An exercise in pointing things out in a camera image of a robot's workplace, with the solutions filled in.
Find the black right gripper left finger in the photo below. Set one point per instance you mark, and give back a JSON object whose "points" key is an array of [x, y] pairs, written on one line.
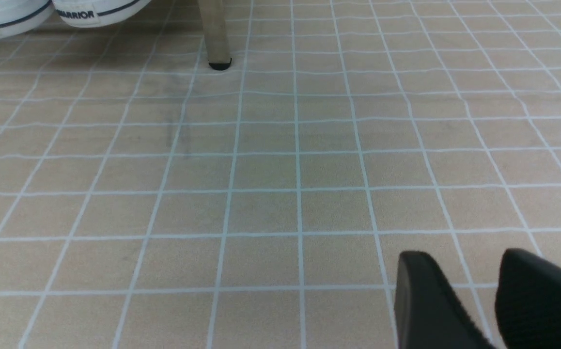
{"points": [[428, 313]]}

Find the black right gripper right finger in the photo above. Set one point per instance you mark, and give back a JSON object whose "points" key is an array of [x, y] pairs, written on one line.
{"points": [[528, 301]]}

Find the navy slip-on shoe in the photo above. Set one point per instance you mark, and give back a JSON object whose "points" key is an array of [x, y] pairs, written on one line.
{"points": [[97, 13], [21, 16]]}

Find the stainless steel shoe rack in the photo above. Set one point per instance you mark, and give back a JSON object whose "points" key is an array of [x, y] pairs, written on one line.
{"points": [[215, 34]]}

